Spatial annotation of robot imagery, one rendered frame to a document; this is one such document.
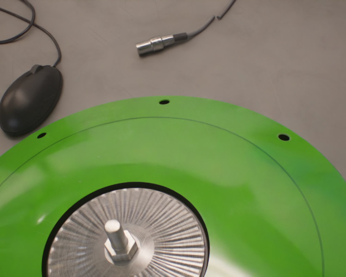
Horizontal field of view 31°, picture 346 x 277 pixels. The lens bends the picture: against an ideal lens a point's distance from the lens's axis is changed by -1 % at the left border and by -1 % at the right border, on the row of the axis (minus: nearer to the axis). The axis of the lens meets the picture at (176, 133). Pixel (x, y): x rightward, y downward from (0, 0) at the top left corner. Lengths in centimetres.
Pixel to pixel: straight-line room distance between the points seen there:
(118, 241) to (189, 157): 9
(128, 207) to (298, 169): 12
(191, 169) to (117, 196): 5
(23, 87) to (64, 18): 16
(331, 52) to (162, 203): 38
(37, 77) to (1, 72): 9
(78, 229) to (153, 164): 7
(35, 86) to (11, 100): 3
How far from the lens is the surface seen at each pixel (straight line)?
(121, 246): 38
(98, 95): 73
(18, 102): 71
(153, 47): 75
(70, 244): 41
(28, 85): 72
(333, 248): 41
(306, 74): 72
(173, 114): 48
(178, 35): 76
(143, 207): 41
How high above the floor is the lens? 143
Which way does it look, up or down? 50 degrees down
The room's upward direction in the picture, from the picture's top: 14 degrees counter-clockwise
